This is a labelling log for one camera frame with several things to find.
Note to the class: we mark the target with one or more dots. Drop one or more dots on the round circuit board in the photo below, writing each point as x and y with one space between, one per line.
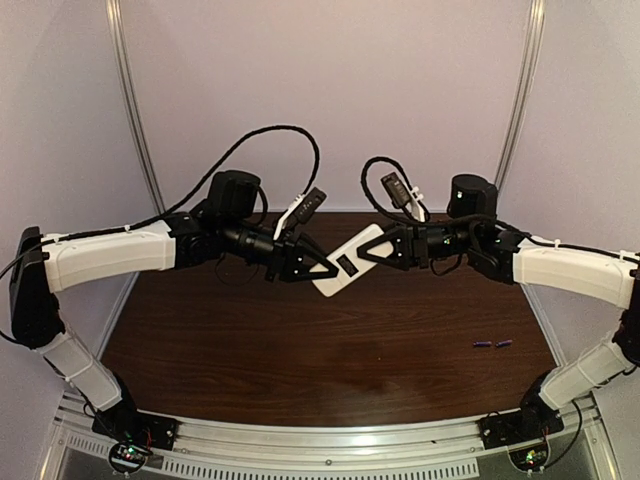
127 458
530 459

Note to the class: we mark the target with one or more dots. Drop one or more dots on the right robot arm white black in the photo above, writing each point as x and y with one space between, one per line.
505 254

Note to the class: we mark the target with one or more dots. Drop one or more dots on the right round circuit board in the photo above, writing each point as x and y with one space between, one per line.
530 459

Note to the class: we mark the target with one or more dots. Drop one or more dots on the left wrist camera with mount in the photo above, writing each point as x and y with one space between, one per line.
299 211

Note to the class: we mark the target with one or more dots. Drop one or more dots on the left round circuit board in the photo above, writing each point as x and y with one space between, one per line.
127 458

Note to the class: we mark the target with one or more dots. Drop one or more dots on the left aluminium frame post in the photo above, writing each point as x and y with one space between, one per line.
131 105

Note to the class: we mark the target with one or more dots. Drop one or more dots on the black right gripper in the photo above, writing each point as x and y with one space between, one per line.
415 246

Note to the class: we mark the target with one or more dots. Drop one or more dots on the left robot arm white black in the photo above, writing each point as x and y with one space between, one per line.
217 226

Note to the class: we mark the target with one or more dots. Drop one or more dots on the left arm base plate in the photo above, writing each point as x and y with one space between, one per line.
129 425

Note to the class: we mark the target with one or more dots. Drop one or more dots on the aluminium frame post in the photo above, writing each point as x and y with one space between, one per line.
131 105
534 34

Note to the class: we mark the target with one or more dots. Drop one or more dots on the right aluminium frame post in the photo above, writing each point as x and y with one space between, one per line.
534 34

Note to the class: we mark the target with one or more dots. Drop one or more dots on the white remote control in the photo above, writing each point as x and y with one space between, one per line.
350 266

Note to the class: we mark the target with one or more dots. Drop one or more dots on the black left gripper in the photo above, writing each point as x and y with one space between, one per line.
278 257

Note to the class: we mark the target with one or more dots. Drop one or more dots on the front aluminium rail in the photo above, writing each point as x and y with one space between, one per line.
449 449

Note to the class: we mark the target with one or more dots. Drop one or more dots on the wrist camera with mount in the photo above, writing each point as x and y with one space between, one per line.
407 199
299 211

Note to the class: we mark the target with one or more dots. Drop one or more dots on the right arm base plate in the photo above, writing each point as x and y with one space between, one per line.
522 425

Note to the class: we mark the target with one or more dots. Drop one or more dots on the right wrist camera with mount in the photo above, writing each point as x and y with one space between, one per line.
407 199

